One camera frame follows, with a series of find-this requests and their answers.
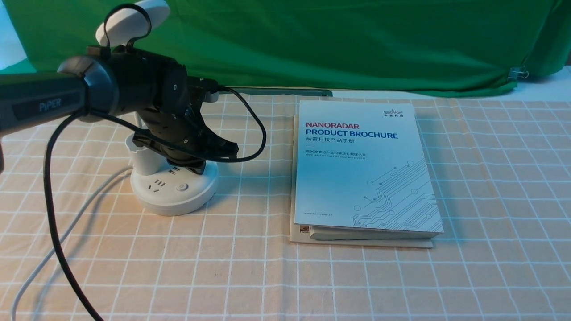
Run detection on green backdrop cloth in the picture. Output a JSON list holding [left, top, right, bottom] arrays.
[[0, 0, 571, 98]]

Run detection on white lamp power cord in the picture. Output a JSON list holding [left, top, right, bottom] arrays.
[[10, 168, 133, 321]]

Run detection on checkered beige tablecloth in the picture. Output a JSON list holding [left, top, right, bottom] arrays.
[[0, 91, 571, 321]]

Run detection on Nanoradar product brochure booklet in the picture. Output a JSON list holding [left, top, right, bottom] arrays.
[[294, 100, 444, 241]]

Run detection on metal binder clip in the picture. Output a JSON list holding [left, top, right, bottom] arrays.
[[506, 66, 530, 82]]

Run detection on dark grey bar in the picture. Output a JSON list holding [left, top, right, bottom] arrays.
[[219, 87, 333, 97]]

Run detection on white desk lamp socket base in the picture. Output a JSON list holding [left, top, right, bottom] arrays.
[[96, 0, 219, 217]]

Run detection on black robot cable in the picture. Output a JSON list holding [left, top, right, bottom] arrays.
[[43, 4, 267, 321]]

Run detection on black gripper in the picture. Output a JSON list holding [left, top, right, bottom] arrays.
[[132, 77, 239, 175]]

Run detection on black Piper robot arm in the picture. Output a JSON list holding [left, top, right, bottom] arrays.
[[0, 45, 239, 174]]

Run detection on beige booklet under brochure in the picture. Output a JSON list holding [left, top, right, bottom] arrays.
[[290, 117, 434, 248]]

